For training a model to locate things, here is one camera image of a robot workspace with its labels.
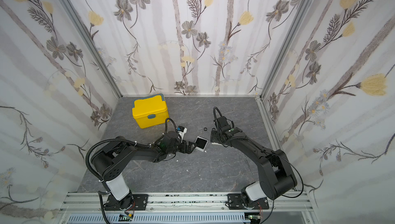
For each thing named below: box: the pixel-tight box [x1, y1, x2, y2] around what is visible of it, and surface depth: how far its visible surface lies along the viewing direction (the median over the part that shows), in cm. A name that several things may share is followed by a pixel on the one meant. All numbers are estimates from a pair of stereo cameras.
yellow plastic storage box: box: [132, 93, 170, 129], surface depth 97 cm
